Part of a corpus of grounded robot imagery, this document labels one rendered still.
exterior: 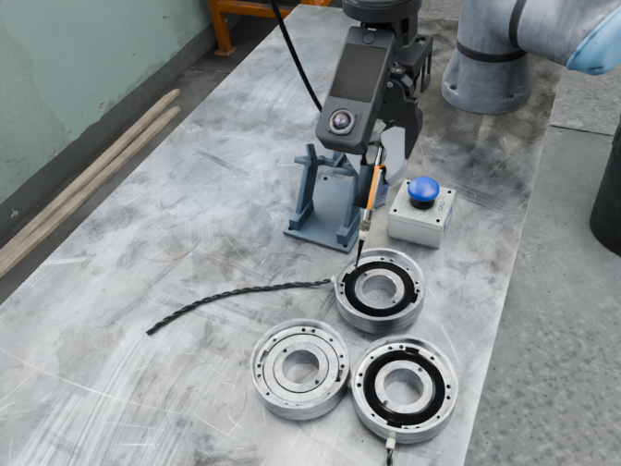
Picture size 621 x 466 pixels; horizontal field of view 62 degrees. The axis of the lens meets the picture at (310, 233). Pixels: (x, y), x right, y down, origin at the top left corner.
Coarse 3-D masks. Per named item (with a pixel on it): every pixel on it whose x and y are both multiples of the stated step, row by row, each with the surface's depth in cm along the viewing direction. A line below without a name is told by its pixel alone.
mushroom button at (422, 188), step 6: (414, 180) 67; (420, 180) 66; (426, 180) 66; (432, 180) 66; (408, 186) 66; (414, 186) 66; (420, 186) 66; (426, 186) 66; (432, 186) 66; (438, 186) 66; (408, 192) 66; (414, 192) 65; (420, 192) 65; (426, 192) 65; (432, 192) 65; (438, 192) 65; (414, 198) 66; (420, 198) 65; (426, 198) 65; (432, 198) 65
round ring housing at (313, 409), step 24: (264, 336) 57; (288, 336) 58; (336, 336) 56; (264, 360) 58; (288, 360) 57; (312, 360) 57; (264, 384) 54; (288, 384) 54; (312, 384) 54; (336, 384) 53; (288, 408) 51; (312, 408) 51
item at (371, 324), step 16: (352, 256) 63; (368, 256) 64; (384, 256) 64; (400, 256) 63; (336, 272) 62; (368, 272) 63; (384, 272) 63; (416, 272) 62; (336, 288) 60; (368, 288) 64; (384, 288) 64; (400, 288) 61; (416, 288) 60; (336, 304) 62; (368, 304) 60; (384, 304) 59; (416, 304) 58; (352, 320) 59; (368, 320) 57; (384, 320) 57; (400, 320) 57
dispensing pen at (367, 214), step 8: (376, 144) 58; (376, 152) 59; (376, 160) 58; (360, 168) 58; (368, 168) 57; (360, 176) 58; (368, 176) 57; (360, 184) 58; (368, 184) 58; (360, 192) 58; (368, 192) 58; (360, 200) 58; (368, 200) 58; (368, 216) 60; (360, 224) 61; (368, 224) 60; (360, 232) 61; (360, 240) 61; (360, 248) 61
